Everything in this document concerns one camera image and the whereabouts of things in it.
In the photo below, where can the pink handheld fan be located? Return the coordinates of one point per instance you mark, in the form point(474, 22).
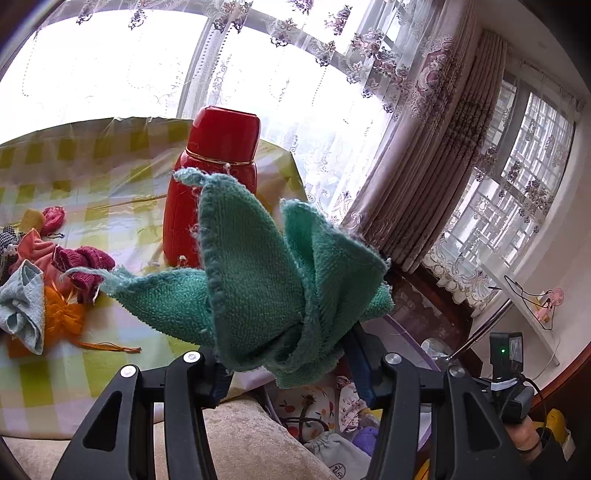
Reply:
point(556, 295)

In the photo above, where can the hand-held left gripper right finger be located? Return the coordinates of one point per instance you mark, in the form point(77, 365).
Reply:
point(362, 364)

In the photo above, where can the green checked plastic tablecloth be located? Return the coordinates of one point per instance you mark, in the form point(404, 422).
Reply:
point(55, 378)

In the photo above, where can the red knit cloth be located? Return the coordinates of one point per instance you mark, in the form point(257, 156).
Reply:
point(53, 217)

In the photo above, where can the person's right hand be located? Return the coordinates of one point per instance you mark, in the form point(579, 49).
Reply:
point(521, 436)

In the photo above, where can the basket of clothes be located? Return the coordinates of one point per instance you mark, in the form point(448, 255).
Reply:
point(251, 383)

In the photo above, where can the floral lace sheer curtain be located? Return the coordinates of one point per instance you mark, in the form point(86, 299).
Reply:
point(300, 92)

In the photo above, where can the houndstooth check cloth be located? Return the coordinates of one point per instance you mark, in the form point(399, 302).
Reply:
point(5, 240)

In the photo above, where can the yellow plastic object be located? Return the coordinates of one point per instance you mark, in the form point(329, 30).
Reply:
point(558, 422)

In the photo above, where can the yellow cloth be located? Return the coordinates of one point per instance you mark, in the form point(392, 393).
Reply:
point(32, 218)

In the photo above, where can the metal rod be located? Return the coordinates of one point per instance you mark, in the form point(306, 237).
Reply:
point(485, 325)

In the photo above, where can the fruit print fabric pouch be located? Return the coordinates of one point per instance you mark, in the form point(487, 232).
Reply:
point(314, 408)

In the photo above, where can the white floral print cloth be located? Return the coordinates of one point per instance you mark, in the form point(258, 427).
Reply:
point(348, 406)

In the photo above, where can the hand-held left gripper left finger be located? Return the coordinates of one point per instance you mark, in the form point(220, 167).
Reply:
point(219, 387)

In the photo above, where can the red thermos flask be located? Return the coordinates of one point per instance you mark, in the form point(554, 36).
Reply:
point(221, 134)

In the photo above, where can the light blue cloth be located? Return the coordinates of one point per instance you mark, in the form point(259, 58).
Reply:
point(23, 300)

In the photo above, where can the pink cloth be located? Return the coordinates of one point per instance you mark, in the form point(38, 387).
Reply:
point(37, 251)

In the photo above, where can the teal terry towel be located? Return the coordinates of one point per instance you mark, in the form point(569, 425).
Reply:
point(258, 277)

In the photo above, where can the maroon knit sock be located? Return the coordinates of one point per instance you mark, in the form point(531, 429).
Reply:
point(85, 261)

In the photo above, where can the mauve embroidered drape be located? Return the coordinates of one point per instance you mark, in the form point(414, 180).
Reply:
point(415, 161)

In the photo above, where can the short white lace curtain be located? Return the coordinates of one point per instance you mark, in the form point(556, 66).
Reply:
point(485, 230)

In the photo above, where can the person's right forearm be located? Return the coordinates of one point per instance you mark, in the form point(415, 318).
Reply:
point(551, 464)

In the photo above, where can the orange organza pouch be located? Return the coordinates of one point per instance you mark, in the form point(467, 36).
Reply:
point(64, 318)

